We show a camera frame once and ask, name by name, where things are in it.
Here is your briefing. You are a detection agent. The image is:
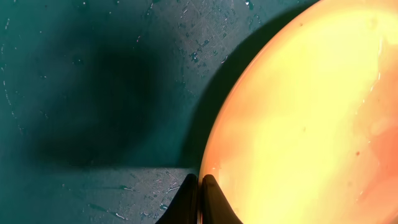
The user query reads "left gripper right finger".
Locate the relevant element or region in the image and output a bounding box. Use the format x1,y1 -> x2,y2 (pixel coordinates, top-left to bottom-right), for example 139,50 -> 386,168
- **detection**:
201,174 -> 243,224

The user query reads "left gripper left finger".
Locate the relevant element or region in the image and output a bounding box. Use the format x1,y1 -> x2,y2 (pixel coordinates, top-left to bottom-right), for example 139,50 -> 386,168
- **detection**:
156,174 -> 198,224

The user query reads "yellow plate with stain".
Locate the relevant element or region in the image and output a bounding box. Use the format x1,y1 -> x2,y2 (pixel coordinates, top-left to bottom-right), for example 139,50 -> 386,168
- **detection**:
200,0 -> 397,223

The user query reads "teal plastic tray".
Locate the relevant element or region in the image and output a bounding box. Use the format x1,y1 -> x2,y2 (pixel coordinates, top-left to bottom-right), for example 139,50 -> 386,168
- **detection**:
1,0 -> 312,223

